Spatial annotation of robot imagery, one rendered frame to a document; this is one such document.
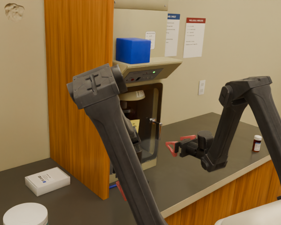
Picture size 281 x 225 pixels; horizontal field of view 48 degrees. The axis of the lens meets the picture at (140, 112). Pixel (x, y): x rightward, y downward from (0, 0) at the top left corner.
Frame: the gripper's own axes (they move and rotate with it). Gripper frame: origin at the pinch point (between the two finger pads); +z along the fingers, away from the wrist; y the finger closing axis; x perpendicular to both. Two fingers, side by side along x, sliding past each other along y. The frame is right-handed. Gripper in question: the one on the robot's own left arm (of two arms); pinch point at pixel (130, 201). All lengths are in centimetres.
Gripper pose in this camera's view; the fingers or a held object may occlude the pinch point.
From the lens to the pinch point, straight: 109.9
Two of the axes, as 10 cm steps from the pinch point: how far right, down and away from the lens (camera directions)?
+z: -0.6, 9.5, 3.0
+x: -7.5, 1.6, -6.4
